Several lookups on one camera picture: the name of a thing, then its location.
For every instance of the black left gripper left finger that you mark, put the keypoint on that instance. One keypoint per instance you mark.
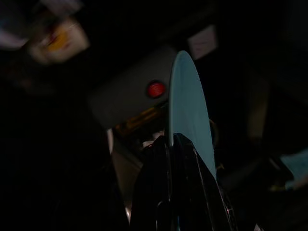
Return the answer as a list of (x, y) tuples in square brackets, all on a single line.
[(150, 183)]

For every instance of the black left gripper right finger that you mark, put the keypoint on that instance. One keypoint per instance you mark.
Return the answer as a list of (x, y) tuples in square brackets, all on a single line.
[(192, 187)]

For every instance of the light blue plate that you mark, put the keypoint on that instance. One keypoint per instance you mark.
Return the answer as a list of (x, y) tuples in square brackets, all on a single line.
[(187, 106)]

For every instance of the grey appliance with red button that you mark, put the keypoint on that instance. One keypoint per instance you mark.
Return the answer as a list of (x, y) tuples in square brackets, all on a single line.
[(130, 93)]

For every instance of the light blue cloth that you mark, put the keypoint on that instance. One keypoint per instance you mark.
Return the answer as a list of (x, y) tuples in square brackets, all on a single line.
[(297, 168)]

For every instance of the white paper label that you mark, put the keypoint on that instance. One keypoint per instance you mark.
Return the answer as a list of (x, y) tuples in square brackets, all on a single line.
[(202, 42)]

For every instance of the white container with yellow label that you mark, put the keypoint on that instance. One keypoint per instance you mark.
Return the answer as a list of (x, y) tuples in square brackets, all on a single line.
[(60, 41)]

